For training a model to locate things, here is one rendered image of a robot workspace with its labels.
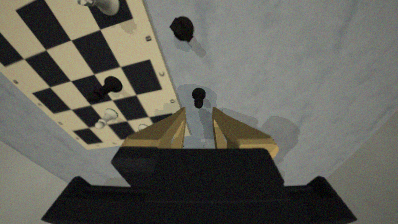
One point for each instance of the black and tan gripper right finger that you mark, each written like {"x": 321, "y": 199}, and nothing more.
{"x": 239, "y": 134}

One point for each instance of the black and cream chessboard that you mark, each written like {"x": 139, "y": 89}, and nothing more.
{"x": 57, "y": 51}

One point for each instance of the white pawn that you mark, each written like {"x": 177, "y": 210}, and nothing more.
{"x": 109, "y": 114}
{"x": 142, "y": 126}

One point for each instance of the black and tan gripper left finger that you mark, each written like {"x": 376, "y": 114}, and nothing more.
{"x": 161, "y": 133}

